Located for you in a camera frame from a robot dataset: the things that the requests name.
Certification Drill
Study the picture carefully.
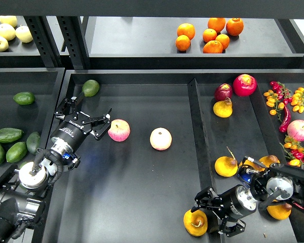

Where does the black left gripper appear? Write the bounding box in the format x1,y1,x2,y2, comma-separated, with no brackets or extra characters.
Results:
51,92,112,156

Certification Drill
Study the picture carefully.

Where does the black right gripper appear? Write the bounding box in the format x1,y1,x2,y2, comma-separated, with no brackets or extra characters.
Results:
191,185,257,237

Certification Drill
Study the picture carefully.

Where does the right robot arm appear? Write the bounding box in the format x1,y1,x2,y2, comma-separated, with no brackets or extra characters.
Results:
191,156,304,237

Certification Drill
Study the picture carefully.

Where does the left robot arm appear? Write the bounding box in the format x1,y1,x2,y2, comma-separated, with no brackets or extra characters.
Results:
0,93,111,242

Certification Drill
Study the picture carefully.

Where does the green avocado top centre tray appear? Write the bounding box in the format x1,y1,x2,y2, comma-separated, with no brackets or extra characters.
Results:
82,79,100,97

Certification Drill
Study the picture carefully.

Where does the green avocado tray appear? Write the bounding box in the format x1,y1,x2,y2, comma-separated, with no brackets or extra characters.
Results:
82,79,100,97
13,92,35,105

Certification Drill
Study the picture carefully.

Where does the green avocado left tray top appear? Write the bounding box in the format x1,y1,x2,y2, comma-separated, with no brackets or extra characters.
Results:
13,92,35,105

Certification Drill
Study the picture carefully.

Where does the black tray divider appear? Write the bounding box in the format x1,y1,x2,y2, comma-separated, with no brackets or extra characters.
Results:
187,77,226,243

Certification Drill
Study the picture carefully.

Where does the pink red apple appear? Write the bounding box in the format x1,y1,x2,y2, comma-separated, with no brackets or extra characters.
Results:
108,119,130,142

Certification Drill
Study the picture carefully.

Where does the black left tray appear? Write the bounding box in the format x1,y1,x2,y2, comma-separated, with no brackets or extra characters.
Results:
0,68,65,148

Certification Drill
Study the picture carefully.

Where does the black tray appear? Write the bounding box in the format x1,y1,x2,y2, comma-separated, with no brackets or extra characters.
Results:
0,68,65,148
22,69,304,243

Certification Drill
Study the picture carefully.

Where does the pale pink apple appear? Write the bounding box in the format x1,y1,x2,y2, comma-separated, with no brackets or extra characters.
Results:
149,128,172,151

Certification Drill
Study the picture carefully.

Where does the black centre tray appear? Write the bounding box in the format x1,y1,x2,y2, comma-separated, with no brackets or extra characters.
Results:
22,69,304,243

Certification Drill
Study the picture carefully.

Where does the cherry tomato bunch lower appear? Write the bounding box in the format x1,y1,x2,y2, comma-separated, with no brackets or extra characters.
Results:
280,135,304,168

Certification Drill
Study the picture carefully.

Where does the cherry tomato bunch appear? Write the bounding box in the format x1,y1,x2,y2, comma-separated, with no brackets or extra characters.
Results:
280,135,304,168
263,81,304,122

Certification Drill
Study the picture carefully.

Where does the red chili pepper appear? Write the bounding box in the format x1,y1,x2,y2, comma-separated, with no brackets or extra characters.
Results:
279,106,291,133

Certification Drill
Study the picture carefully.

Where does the pink apple right tray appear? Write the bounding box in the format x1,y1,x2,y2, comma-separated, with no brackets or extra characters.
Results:
287,119,304,142

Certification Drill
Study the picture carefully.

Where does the dark red apple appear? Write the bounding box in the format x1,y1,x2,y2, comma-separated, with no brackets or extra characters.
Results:
214,83,233,101

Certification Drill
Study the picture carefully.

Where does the cherry tomato bunch upper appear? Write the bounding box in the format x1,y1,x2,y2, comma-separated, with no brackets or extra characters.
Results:
263,81,304,122

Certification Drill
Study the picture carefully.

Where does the bright red apple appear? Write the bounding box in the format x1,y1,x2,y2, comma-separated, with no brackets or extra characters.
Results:
233,74,257,97

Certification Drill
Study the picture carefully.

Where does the black upper shelf board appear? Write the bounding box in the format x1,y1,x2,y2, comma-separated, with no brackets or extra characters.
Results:
0,1,304,19

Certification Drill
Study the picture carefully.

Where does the black shelf upright post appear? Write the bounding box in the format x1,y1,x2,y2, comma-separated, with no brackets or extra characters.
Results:
57,16,91,70
23,16,62,68

